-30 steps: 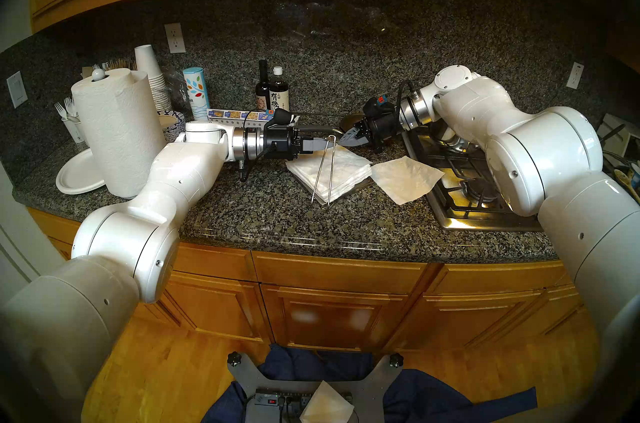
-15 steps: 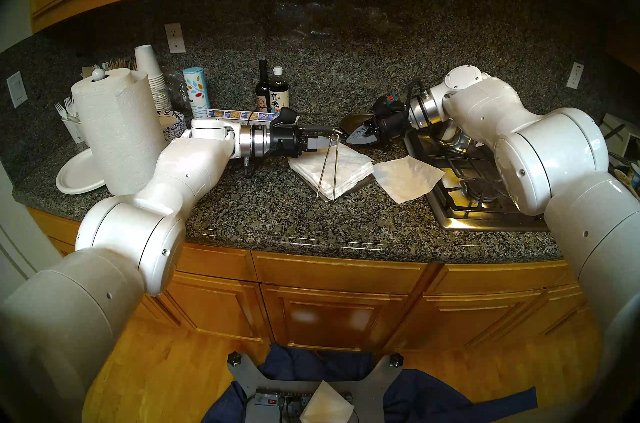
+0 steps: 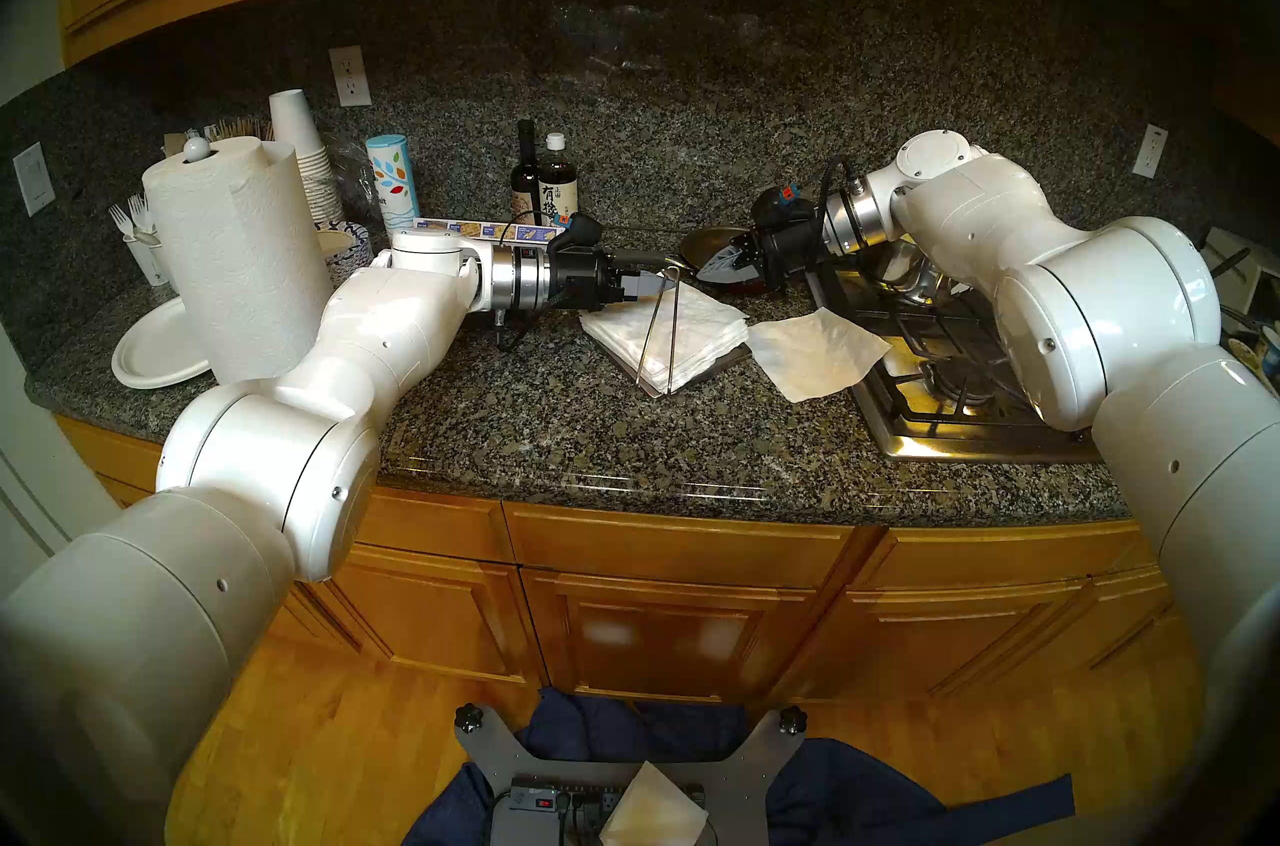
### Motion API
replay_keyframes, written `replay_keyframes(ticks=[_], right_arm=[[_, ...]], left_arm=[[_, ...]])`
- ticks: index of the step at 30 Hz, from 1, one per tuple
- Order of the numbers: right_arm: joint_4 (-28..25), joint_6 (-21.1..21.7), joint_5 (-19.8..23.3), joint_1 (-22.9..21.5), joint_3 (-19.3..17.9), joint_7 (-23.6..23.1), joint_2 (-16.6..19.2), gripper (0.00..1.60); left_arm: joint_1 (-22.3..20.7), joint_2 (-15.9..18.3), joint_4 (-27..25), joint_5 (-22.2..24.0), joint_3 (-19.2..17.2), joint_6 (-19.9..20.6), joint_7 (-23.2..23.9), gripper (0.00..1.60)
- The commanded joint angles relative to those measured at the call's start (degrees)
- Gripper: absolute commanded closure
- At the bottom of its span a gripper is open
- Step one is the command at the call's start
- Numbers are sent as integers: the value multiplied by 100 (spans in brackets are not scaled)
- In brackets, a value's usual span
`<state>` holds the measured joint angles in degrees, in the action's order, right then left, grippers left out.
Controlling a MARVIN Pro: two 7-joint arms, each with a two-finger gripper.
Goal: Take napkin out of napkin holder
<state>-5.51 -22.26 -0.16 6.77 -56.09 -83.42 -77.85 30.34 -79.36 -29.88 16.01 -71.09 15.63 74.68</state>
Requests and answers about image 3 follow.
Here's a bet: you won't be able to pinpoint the dark glass wine bottle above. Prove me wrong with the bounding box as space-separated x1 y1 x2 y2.
510 119 542 227

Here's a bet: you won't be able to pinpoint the white tissue sheet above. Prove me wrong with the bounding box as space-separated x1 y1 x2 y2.
598 762 709 846

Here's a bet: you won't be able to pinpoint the wooden lower cabinets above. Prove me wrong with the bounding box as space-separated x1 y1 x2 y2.
55 414 1201 705

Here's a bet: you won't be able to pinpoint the long white blue wrap box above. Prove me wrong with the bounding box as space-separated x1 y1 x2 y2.
415 218 561 247

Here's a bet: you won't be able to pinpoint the soy sauce bottle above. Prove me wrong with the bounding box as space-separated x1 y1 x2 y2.
537 133 580 230

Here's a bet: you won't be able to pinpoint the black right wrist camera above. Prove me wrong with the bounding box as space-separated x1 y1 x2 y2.
750 187 816 233

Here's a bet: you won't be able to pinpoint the dark blue cloth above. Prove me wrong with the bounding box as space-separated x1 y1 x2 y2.
400 686 1076 846

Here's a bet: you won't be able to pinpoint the white cup with forks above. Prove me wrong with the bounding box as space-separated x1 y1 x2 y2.
125 232 171 288

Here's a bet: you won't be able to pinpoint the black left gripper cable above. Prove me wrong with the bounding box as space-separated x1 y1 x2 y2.
493 212 581 355

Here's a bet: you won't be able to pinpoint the patterned ceramic spoon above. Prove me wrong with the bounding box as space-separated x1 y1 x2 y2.
1230 339 1280 415

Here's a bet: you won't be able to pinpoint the single white napkin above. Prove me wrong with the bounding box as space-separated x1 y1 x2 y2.
745 309 893 405

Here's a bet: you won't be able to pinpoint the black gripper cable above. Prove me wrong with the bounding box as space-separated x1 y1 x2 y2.
493 212 581 355
815 159 871 255

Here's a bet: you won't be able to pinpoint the dark frying pan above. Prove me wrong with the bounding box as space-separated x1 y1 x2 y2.
640 226 791 295

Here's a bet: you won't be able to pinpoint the white door panel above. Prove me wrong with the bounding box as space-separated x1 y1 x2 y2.
0 324 121 600

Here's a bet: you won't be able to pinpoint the grey power box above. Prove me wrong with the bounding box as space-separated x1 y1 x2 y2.
490 782 566 846

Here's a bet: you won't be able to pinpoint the blue patterned paper bowl stack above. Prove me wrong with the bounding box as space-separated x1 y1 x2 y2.
318 220 376 285

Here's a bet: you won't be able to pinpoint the leaf print cylindrical canister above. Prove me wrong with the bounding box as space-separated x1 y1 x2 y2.
365 135 422 255

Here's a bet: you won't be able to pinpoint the white paper towel roll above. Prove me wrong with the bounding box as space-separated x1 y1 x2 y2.
142 136 333 385

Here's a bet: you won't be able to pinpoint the white paper plate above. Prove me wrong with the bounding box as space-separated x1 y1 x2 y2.
111 297 213 391

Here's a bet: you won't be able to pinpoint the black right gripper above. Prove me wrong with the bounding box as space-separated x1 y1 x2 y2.
695 224 831 295

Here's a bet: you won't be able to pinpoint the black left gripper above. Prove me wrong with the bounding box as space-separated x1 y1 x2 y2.
548 249 683 313

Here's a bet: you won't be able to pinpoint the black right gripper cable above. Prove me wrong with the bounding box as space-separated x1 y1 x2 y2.
815 159 871 255

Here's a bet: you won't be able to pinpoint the metal wire napkin holder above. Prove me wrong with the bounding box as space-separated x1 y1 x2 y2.
635 269 751 400

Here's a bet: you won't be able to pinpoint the white light switch plate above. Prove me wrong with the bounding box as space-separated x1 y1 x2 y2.
13 142 57 218

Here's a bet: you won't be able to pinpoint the white paper cup stack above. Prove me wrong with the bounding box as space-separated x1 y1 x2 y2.
269 90 346 227

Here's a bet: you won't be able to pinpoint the white rectangular board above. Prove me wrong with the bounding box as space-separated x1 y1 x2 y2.
1195 227 1280 310

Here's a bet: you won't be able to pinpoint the white napkin stack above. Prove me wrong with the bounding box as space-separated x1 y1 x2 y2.
580 282 749 395

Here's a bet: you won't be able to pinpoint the stainless gas cooktop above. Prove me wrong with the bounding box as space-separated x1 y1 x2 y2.
810 239 1101 463

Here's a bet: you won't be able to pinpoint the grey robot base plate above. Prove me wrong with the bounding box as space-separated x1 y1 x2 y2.
455 704 809 846

